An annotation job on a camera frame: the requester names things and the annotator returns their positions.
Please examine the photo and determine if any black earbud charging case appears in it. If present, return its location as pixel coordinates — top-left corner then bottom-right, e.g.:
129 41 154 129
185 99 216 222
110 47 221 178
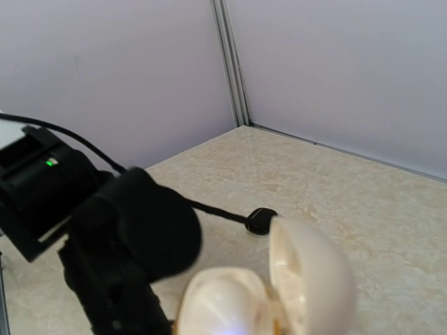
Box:
244 207 278 236

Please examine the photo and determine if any left aluminium frame post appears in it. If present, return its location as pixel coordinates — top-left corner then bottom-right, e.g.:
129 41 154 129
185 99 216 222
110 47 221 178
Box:
210 0 251 126

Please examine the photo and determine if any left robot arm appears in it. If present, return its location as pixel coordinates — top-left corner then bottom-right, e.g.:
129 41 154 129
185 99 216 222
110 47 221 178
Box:
1 114 203 334

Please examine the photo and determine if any white earbud charging case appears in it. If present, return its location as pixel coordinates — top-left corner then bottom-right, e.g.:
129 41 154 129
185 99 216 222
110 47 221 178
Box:
173 217 356 334

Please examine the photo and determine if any left camera cable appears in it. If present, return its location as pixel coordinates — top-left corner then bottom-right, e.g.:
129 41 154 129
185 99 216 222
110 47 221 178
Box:
188 198 249 228

